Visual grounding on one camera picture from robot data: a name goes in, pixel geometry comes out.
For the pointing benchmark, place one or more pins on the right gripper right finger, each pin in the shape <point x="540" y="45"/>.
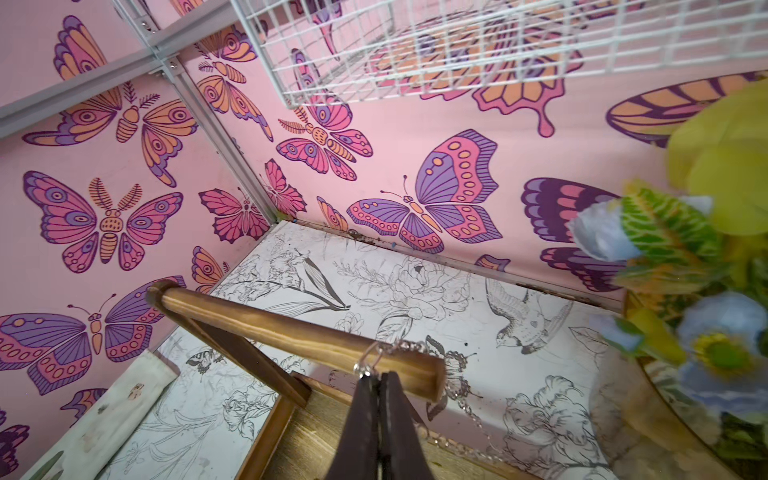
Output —
<point x="401" y="454"/>

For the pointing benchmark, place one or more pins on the wooden jewelry display stand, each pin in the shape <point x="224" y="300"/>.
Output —
<point x="314" y="372"/>

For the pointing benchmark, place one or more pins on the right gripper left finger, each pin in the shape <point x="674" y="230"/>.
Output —
<point x="356" y="457"/>

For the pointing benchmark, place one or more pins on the white wire wall basket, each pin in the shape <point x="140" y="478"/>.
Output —
<point x="361" y="51"/>

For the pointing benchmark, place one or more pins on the glass vase with plants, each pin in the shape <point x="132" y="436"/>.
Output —
<point x="684" y="392"/>

